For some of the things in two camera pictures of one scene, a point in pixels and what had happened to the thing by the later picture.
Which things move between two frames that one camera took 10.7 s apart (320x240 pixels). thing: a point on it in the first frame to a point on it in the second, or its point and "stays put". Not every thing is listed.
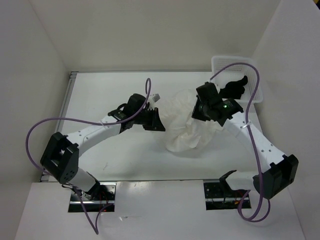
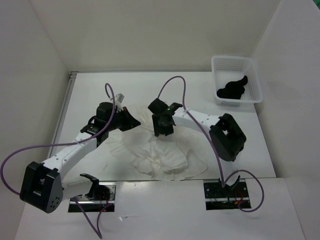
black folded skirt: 234,89 stays put
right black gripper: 196,114 to 168,130
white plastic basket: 224,69 stays put
